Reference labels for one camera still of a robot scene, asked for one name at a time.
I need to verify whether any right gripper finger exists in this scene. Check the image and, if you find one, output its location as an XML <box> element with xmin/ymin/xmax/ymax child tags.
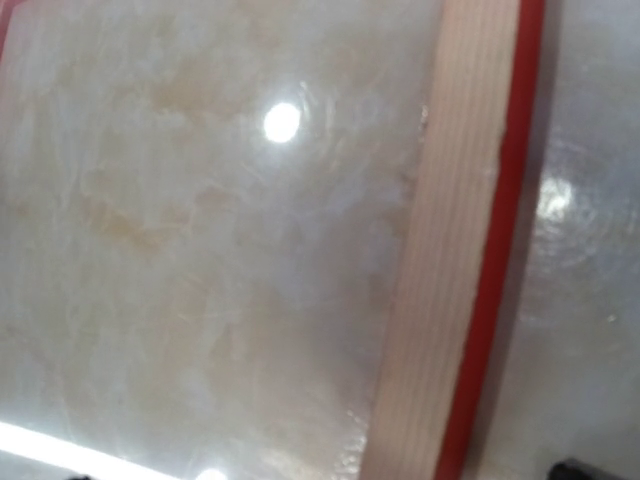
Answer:
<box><xmin>549</xmin><ymin>459</ymin><xmax>600</xmax><ymax>480</ymax></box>

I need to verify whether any wooden red photo frame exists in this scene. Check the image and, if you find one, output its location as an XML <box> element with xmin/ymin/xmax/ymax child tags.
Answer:
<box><xmin>0</xmin><ymin>0</ymin><xmax>546</xmax><ymax>480</ymax></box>

